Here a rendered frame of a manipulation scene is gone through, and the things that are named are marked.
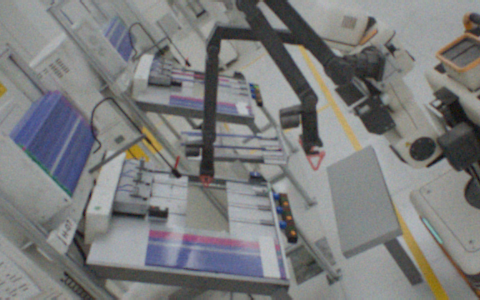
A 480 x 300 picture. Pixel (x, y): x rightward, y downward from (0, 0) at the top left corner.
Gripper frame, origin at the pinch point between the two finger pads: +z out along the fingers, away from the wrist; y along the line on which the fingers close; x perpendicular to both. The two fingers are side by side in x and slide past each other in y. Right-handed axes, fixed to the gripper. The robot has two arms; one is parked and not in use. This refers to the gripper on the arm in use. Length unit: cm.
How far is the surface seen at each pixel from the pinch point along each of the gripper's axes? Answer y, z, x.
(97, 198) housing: 31, -11, -42
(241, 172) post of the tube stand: -29.6, 10.2, 18.6
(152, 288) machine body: 3, 59, -24
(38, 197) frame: 49, -23, -58
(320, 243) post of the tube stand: -41, 62, 70
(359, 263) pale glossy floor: -12, 53, 84
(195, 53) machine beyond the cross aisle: -440, 76, -6
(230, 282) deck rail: 60, 3, 8
